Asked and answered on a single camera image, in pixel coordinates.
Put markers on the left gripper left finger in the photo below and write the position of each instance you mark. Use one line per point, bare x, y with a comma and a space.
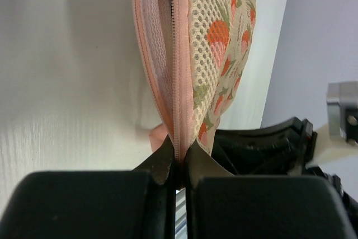
96, 204

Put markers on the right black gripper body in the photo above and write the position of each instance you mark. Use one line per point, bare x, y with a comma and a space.
281, 149

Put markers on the floral mesh laundry bag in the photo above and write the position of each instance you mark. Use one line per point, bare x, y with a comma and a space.
194, 53

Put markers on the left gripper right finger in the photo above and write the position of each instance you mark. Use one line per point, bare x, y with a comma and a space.
222, 205

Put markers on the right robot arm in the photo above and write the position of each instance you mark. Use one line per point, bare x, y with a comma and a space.
349, 203

